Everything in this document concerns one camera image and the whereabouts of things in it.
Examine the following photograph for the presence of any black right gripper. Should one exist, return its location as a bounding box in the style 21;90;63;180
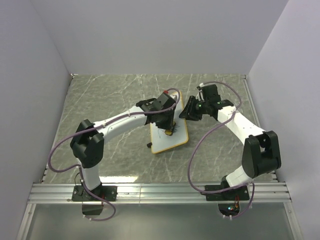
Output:
178;96;209;122

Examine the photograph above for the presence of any yellow bone-shaped eraser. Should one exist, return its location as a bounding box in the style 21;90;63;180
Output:
164;130;173;136

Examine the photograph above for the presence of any yellow-framed whiteboard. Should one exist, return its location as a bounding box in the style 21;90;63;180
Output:
150;91;189;154

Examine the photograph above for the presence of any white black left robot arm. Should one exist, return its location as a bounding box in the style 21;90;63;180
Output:
70;94;176;201

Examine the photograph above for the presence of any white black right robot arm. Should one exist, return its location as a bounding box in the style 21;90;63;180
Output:
179;96;282;200

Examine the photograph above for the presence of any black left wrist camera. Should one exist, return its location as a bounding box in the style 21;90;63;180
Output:
152;92;176;111

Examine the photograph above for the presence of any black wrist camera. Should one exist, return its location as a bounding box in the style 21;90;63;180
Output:
152;92;176;111
201;84;221;103

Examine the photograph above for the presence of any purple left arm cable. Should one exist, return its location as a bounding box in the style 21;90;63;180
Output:
47;87;181;222

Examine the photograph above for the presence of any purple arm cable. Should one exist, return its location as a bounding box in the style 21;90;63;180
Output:
187;81;256;219
47;87;181;222

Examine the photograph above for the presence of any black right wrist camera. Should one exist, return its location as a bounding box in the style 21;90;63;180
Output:
201;84;221;103

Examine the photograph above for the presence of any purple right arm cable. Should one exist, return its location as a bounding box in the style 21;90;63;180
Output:
187;81;256;219

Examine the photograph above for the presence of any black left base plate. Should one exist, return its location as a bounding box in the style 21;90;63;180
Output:
71;184;118;202

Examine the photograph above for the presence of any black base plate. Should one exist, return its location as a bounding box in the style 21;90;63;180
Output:
203;186;250;201
71;184;118;202

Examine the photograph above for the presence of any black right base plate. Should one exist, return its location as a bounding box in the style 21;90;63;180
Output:
203;186;250;201

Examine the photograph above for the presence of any aluminium mounting rail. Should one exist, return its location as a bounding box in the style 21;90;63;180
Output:
27;182;292;205

